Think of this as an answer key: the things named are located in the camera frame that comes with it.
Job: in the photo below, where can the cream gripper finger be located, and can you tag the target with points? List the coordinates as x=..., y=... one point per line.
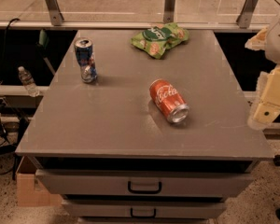
x=266, y=106

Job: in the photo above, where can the green rice chip bag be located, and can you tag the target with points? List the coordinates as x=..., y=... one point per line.
x=157, y=39

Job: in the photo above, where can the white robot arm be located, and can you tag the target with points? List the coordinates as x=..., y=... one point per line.
x=268, y=40

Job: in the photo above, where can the orange coca-cola can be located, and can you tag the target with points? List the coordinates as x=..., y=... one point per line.
x=168, y=100

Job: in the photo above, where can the crushed redbull can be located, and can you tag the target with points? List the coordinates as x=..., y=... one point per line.
x=85, y=58

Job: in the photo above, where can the lower grey drawer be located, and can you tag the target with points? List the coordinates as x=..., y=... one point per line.
x=92, y=208

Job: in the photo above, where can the grey drawer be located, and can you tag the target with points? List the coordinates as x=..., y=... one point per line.
x=92, y=208
x=114, y=183

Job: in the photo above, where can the upper grey drawer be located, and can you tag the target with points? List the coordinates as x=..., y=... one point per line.
x=114, y=183

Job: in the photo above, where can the clear plastic water bottle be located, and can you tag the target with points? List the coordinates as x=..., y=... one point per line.
x=28, y=82

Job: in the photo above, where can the cardboard box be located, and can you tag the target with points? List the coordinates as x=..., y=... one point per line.
x=30, y=192

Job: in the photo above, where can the right metal bracket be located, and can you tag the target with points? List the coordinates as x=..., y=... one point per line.
x=245, y=17

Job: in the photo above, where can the metal bracket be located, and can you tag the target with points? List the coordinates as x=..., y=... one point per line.
x=169, y=11
x=56, y=16
x=245, y=17

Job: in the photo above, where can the middle metal bracket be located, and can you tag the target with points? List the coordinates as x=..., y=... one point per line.
x=169, y=11

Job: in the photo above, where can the black lower drawer handle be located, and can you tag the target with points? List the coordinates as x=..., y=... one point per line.
x=142, y=213

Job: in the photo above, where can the black drawer handle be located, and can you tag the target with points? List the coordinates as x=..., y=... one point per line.
x=144, y=188
x=142, y=213

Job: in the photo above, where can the black upper drawer handle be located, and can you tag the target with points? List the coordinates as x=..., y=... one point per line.
x=144, y=188

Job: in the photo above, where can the green handled tool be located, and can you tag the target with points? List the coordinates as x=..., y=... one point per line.
x=42, y=45

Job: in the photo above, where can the left metal bracket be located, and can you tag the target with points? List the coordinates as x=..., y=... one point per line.
x=56, y=16

